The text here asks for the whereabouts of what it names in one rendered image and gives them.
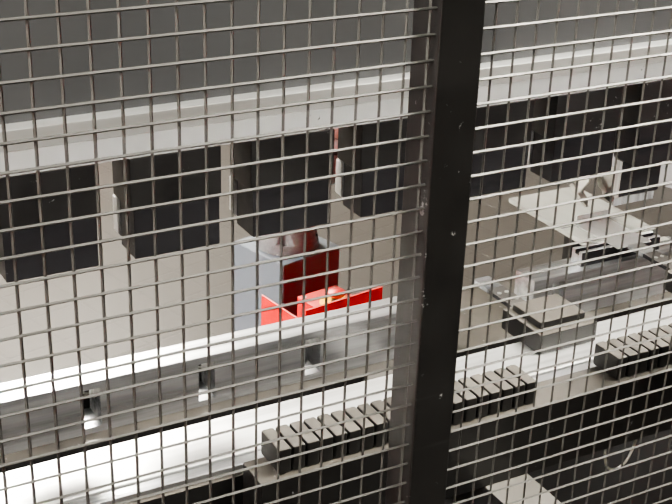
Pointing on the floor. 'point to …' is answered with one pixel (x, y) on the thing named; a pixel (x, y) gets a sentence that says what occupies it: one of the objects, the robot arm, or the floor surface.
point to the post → (434, 244)
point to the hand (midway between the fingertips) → (595, 200)
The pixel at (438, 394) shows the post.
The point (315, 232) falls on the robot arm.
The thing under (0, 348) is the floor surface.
